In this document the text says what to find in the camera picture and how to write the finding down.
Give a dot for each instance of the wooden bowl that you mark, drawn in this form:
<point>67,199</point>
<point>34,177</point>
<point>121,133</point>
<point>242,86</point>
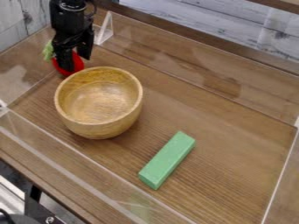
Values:
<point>99,102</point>

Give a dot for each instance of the green rectangular block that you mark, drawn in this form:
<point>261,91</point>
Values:
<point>166,160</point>

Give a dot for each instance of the clear acrylic corner bracket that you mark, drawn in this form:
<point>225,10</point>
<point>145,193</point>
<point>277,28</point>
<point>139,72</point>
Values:
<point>105,30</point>

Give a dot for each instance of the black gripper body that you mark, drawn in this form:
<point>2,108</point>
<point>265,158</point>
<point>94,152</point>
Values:
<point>70,21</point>

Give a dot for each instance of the red plush strawberry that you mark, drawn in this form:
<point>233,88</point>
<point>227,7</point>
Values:
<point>49,56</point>

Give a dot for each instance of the clear acrylic tray wall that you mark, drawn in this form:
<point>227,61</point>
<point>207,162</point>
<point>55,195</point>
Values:
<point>93,192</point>

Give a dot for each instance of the black table leg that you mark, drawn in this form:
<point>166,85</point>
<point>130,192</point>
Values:
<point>35,193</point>

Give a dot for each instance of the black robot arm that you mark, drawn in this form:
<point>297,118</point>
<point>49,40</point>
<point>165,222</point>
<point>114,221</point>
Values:
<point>70,3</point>

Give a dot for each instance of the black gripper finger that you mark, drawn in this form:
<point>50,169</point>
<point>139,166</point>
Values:
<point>65,59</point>
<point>86,44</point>

